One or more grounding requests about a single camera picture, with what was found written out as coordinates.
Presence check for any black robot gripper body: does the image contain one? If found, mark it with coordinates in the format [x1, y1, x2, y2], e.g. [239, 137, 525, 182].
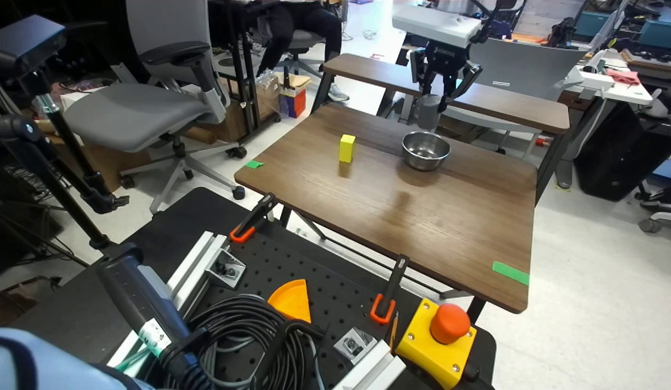
[408, 42, 482, 95]

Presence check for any grey cylinder object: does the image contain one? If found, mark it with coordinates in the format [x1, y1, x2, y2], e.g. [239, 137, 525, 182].
[415, 94, 438, 130]

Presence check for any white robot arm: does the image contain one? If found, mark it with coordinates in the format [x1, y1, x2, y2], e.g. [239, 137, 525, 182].
[392, 5, 482, 99]

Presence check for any silver metal pot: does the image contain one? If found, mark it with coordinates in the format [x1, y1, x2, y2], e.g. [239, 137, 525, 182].
[399, 130, 449, 171]

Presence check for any wooden bench table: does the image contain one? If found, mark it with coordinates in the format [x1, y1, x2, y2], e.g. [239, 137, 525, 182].
[309, 52, 574, 182]

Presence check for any yellow rectangular block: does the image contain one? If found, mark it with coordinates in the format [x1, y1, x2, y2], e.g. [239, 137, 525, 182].
[337, 134, 357, 164]

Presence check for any green tape strip corner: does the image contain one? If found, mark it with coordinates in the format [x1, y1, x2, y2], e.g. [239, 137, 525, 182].
[245, 160, 263, 171]

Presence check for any green tape strip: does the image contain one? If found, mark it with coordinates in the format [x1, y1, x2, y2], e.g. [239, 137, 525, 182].
[491, 259, 529, 285]

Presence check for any black perforated workbench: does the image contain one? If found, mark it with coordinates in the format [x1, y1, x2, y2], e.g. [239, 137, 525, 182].
[10, 189, 496, 390]

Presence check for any grey office chair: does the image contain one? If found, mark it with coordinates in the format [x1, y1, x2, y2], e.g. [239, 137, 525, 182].
[65, 0, 245, 212]

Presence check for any orange wedge piece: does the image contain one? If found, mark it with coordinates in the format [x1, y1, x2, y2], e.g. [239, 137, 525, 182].
[269, 280, 311, 322]

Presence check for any yellow emergency stop button box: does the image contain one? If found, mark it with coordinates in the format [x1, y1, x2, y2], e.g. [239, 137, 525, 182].
[395, 298, 476, 390]

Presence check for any orange handled black clamp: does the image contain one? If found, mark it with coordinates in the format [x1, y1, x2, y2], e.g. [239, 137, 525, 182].
[369, 255, 406, 325]

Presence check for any coiled black cable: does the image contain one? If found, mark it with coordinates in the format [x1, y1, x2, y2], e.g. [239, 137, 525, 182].
[155, 291, 328, 390]

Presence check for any black camera tripod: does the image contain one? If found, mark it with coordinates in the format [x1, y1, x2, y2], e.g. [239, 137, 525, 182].
[0, 15, 128, 252]

